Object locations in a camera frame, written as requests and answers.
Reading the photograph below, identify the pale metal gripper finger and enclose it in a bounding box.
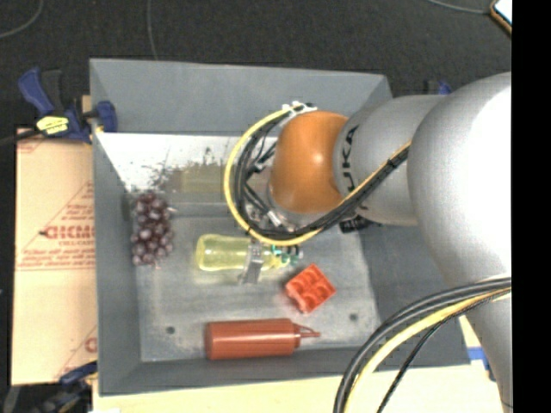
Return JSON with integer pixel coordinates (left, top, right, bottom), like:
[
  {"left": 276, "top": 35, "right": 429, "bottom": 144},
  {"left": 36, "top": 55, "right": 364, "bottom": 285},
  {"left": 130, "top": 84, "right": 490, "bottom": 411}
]
[
  {"left": 238, "top": 244, "right": 257, "bottom": 286},
  {"left": 251, "top": 245, "right": 264, "bottom": 285}
]

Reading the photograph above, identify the red-brown squeeze bottle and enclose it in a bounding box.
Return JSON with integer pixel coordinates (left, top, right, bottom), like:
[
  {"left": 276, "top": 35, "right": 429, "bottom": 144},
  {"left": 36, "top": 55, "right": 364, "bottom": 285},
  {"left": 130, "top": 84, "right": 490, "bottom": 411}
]
[{"left": 203, "top": 317, "right": 322, "bottom": 361}]

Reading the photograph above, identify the red toy building brick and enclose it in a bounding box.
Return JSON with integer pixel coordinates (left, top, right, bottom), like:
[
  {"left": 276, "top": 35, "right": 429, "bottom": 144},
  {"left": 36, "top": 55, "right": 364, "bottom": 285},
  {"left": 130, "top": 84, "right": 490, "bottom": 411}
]
[{"left": 283, "top": 263, "right": 337, "bottom": 315}]

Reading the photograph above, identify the brown cardboard board red print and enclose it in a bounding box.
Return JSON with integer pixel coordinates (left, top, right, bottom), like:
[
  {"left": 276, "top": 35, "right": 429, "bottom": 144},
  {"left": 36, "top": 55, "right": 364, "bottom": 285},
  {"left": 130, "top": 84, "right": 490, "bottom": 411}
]
[{"left": 10, "top": 129, "right": 98, "bottom": 386}]

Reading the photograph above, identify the clear yellow plastic bottle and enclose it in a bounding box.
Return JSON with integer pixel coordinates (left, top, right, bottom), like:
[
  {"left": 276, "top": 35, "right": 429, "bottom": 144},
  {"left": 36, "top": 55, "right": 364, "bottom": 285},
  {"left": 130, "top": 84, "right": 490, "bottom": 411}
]
[{"left": 195, "top": 233, "right": 286, "bottom": 274}]

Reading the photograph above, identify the purple toy grape bunch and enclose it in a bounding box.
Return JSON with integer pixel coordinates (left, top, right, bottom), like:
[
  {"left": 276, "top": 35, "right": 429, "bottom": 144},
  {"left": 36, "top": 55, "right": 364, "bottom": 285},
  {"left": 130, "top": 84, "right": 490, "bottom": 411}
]
[{"left": 129, "top": 191, "right": 176, "bottom": 268}]

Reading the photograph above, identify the grey metal bin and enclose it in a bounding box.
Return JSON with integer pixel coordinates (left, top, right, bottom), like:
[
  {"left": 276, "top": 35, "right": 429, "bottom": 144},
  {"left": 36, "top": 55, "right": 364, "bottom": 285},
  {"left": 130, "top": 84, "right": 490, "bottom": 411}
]
[{"left": 89, "top": 58, "right": 471, "bottom": 396}]

